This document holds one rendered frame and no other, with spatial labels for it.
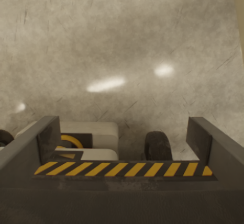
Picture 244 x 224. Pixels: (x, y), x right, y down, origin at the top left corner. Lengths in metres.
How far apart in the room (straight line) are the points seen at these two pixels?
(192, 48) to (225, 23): 0.12
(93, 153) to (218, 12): 0.50
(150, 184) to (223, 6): 0.52
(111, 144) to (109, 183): 0.20
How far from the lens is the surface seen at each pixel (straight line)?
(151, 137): 0.47
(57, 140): 0.17
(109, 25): 0.53
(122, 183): 0.26
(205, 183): 0.28
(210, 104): 0.61
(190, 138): 0.17
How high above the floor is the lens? 0.52
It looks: 75 degrees down
